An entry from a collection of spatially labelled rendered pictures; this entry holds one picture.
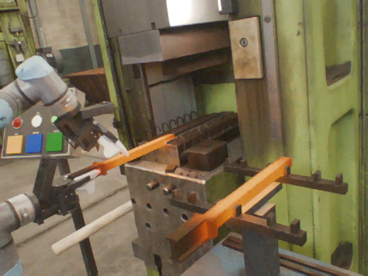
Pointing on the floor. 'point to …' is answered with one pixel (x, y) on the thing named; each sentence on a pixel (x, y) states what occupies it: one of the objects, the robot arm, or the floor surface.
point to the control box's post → (79, 225)
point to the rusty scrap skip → (92, 85)
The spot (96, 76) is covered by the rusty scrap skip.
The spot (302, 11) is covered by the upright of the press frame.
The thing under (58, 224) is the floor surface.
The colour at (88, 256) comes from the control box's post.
